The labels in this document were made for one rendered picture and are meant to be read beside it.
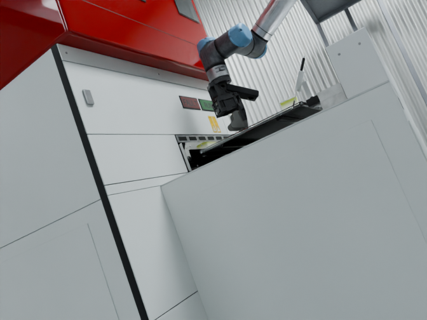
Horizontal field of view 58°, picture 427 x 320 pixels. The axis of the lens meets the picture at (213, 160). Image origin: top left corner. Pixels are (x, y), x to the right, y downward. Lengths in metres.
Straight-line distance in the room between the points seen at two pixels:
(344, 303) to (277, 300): 0.15
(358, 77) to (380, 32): 2.74
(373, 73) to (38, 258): 0.95
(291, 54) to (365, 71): 2.87
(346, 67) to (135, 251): 0.64
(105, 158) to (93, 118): 0.11
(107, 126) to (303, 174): 0.50
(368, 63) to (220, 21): 3.29
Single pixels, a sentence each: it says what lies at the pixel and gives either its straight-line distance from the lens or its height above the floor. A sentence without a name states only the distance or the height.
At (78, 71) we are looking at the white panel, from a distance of 1.05.
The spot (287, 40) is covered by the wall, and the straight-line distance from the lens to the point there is 3.83.
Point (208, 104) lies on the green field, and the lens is 1.53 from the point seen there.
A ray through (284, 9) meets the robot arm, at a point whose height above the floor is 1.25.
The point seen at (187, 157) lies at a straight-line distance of 1.22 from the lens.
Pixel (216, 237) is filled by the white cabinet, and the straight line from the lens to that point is 1.01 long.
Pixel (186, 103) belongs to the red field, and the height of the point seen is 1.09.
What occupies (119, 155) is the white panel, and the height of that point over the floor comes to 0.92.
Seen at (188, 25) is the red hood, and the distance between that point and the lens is 1.62.
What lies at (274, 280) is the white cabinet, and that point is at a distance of 0.97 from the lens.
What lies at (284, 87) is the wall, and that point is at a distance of 3.75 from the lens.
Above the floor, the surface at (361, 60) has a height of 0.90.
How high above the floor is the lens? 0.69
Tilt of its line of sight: 8 degrees up
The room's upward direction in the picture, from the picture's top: 21 degrees counter-clockwise
